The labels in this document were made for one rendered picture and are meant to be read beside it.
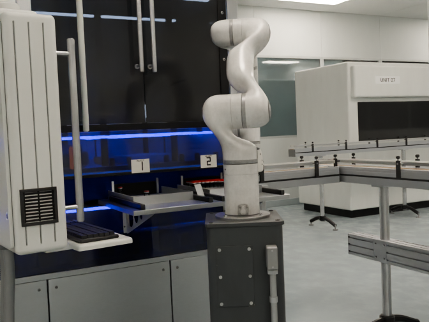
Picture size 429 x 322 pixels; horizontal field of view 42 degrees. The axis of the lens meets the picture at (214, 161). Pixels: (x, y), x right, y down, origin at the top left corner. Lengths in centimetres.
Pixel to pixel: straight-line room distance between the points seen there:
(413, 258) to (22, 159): 195
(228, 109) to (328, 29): 731
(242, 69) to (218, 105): 18
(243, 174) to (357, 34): 773
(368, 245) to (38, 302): 173
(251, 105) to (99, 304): 116
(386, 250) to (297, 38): 601
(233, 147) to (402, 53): 839
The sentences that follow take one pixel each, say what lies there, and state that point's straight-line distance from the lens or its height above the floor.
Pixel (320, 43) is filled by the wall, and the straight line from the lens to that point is 897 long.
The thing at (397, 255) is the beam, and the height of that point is 49.
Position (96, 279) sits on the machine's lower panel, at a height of 54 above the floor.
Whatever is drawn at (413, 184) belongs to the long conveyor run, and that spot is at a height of 86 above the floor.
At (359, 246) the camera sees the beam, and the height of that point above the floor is 49.
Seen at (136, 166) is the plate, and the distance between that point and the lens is 249.
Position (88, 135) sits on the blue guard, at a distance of 242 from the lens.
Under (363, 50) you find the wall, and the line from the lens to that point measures 953.
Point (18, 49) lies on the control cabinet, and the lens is 183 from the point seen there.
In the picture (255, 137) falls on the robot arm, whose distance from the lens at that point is 238.
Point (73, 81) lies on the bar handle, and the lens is 188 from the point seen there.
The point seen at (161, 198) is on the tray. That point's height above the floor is 90.
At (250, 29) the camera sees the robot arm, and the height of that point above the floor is 153.
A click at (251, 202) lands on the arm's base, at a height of 92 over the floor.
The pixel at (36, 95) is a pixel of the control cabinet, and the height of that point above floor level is 129.
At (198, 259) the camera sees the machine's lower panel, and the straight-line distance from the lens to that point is 266.
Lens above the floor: 116
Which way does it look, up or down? 3 degrees down
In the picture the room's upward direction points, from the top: 2 degrees counter-clockwise
